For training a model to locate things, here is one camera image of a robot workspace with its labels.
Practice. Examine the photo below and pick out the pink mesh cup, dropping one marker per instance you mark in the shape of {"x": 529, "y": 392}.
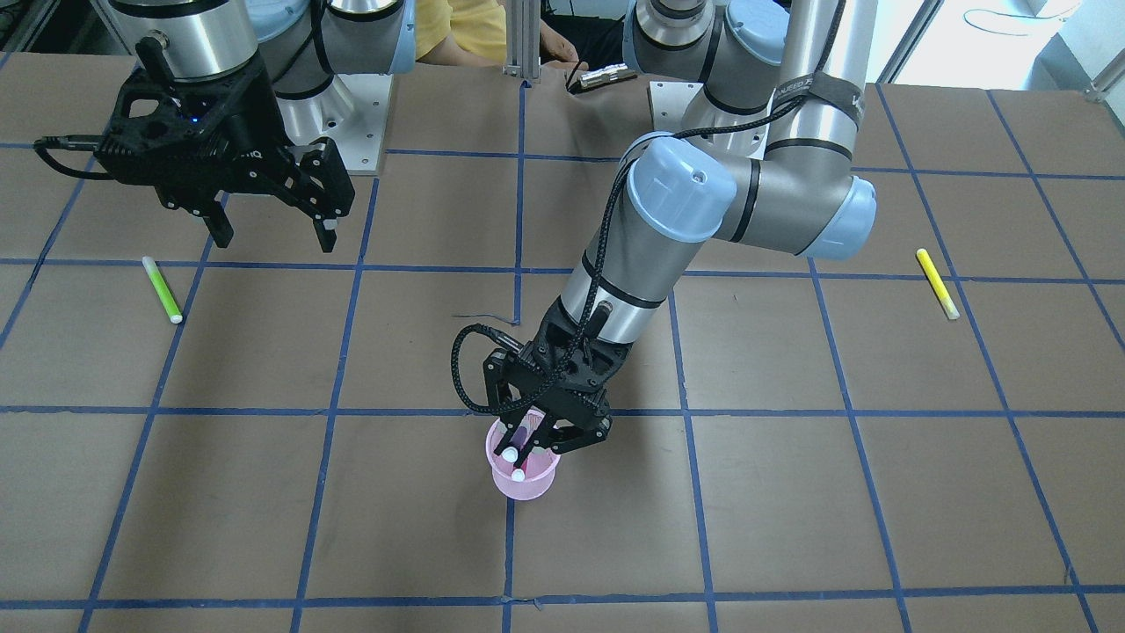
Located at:
{"x": 540, "y": 464}

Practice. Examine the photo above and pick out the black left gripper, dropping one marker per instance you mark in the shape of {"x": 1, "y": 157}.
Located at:
{"x": 581, "y": 430}

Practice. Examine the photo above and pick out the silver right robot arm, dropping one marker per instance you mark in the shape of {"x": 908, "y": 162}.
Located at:
{"x": 302, "y": 43}

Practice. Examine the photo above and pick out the purple pen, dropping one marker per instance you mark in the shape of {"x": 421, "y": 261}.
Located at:
{"x": 517, "y": 441}

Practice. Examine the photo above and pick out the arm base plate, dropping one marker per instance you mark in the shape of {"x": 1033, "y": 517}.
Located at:
{"x": 360, "y": 123}
{"x": 671, "y": 105}

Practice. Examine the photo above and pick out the yellow pen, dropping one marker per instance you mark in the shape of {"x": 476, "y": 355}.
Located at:
{"x": 938, "y": 286}

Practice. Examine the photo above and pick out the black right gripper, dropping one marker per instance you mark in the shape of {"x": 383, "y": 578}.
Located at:
{"x": 249, "y": 134}

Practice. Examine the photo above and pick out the green pen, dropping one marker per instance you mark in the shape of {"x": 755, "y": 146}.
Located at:
{"x": 163, "y": 290}

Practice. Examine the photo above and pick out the aluminium frame post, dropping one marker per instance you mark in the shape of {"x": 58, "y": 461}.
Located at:
{"x": 522, "y": 27}

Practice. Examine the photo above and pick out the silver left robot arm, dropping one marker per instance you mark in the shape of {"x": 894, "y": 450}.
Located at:
{"x": 764, "y": 158}

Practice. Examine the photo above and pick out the person in yellow shirt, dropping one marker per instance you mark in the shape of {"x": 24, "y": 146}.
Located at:
{"x": 473, "y": 34}

